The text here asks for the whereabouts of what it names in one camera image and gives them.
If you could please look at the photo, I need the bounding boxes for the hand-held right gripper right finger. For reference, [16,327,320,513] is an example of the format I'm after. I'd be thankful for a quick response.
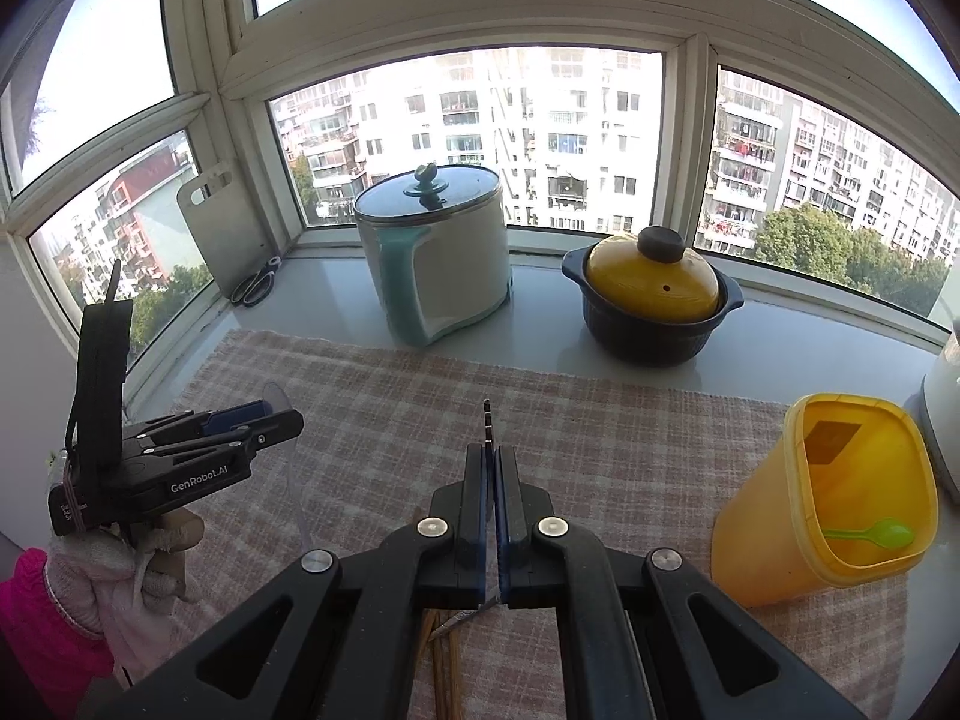
[495,446,871,720]

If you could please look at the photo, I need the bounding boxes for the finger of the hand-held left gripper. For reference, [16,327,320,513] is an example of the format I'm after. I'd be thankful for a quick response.
[139,401,272,437]
[124,410,305,466]

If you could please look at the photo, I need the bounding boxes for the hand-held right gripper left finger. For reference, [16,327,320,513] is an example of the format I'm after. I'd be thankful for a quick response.
[82,444,496,720]

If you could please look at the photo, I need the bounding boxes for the metal fork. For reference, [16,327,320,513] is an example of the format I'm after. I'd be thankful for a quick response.
[431,399,502,642]

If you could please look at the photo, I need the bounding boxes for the wooden chopstick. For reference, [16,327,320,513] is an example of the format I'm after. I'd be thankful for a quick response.
[447,626,464,720]

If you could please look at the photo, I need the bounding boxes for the yellow plastic container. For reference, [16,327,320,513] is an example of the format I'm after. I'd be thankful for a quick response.
[710,392,940,608]

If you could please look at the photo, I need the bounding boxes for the person's left forearm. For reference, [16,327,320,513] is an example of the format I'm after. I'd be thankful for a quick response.
[0,547,115,720]

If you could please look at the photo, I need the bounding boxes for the person's left hand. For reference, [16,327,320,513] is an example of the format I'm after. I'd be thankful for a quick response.
[43,506,205,683]

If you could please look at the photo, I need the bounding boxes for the plaid cloth mat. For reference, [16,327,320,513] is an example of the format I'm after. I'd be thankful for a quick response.
[120,328,912,720]

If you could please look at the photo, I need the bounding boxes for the black scissors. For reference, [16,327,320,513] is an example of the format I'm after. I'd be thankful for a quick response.
[232,255,282,308]

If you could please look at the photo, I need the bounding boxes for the metal cutting board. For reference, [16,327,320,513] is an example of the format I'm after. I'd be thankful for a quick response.
[176,163,277,302]

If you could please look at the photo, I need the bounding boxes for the dark blue casserole pot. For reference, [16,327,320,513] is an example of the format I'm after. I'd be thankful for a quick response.
[562,247,745,368]

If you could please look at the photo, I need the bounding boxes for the white and teal pot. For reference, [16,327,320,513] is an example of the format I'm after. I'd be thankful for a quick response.
[355,187,513,347]

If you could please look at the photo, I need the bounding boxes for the yellow casserole lid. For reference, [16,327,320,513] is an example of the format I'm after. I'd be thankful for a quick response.
[585,226,722,323]

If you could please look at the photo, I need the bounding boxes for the glass pot lid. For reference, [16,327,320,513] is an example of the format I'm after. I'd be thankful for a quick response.
[354,163,503,224]

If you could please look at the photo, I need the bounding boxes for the green plastic spoon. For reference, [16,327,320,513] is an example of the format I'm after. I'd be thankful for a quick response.
[821,517,916,550]

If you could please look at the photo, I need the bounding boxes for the white appliance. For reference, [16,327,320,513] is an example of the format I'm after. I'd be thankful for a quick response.
[916,315,960,507]

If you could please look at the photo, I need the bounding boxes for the white window frame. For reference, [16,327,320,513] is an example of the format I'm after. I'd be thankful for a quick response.
[0,0,960,361]

